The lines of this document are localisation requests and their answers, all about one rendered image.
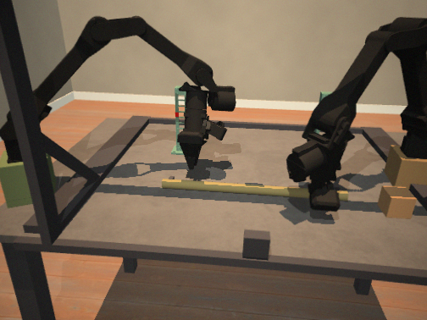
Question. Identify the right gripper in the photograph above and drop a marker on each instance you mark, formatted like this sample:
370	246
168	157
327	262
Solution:
319	197

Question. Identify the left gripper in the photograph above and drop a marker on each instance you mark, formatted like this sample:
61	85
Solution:
195	139

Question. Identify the black metal frame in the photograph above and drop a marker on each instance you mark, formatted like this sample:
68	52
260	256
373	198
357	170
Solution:
33	144

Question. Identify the brown cardboard box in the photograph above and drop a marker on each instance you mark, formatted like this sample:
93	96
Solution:
396	202

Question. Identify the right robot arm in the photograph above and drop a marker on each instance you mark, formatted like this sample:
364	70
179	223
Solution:
336	112

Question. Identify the long yellow rod with olive band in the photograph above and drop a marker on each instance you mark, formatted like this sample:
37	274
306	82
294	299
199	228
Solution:
268	190

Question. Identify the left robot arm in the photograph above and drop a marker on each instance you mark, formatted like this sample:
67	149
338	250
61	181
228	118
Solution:
98	33

